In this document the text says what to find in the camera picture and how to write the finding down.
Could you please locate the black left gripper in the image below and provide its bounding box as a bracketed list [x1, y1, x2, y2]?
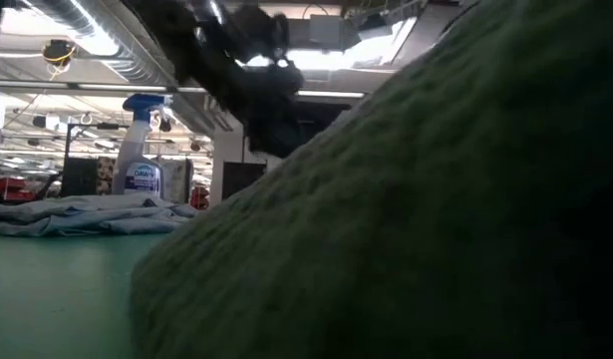
[238, 57, 308, 160]

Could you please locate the dark green garment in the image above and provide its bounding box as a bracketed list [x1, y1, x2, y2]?
[129, 0, 613, 359]

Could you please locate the grey heathered t-shirt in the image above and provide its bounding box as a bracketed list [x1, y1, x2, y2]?
[0, 192, 200, 238]

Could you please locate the red storage bin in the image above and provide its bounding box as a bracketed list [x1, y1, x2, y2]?
[0, 178, 37, 202]
[189, 186, 211, 210]

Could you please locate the black standing panel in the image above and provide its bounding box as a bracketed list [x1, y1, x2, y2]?
[220, 162, 267, 201]

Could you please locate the clear spray bottle blue trigger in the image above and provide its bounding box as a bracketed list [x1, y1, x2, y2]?
[111, 93, 173, 200]

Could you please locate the long ceiling light bar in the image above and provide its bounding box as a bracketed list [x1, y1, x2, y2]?
[0, 79, 367, 101]

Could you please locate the silver ventilation duct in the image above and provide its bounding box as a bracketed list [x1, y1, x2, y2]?
[26, 0, 172, 86]

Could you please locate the black ceiling cable reel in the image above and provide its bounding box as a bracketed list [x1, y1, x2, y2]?
[41, 39, 77, 67]

